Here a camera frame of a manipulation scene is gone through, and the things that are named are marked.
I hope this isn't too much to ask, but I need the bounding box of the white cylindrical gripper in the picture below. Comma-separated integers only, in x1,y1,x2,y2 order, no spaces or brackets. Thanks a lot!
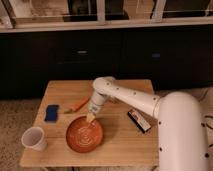
86,91,108,123

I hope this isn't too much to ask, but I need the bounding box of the orange ceramic bowl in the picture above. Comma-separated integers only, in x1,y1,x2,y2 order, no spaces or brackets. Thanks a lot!
66,116,103,153

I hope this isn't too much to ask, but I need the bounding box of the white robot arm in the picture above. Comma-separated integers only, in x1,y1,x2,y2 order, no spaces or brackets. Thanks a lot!
88,77,211,171

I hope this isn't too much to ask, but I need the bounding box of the orange carrot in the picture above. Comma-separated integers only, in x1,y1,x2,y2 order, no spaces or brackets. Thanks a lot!
65,97,89,114

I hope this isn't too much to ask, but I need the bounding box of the wooden table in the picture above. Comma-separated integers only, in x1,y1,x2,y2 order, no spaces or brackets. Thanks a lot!
20,80,159,167

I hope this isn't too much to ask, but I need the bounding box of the blue sponge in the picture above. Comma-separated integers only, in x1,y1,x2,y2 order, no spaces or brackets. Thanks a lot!
44,105,59,122

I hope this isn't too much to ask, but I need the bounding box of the white paper cup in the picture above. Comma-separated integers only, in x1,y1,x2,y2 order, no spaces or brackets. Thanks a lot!
21,127,47,151

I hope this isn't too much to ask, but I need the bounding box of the dark cabinet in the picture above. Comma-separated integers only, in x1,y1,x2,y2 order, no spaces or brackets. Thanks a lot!
0,26,213,99

